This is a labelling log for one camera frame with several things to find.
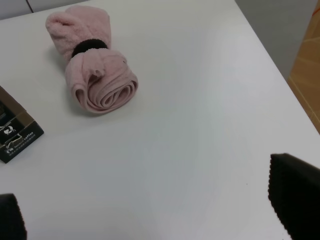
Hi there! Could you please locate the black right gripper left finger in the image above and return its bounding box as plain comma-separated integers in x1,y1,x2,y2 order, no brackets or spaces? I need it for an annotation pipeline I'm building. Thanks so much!
0,193,27,240

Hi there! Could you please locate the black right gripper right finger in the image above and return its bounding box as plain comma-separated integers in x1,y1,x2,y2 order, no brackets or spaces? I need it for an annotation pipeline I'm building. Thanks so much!
268,153,320,240

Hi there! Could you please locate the pink towel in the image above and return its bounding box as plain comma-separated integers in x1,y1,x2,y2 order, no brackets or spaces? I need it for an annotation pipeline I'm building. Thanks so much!
45,5,139,114

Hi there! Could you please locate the brown coffee box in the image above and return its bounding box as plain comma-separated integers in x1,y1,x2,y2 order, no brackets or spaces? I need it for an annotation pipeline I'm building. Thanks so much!
0,87,44,164

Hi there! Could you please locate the cardboard box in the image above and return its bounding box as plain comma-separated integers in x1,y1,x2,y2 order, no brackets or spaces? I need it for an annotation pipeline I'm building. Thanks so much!
287,1,320,131

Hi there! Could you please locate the black hair band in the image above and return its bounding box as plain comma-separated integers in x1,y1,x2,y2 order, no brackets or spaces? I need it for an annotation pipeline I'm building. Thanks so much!
71,39,108,58

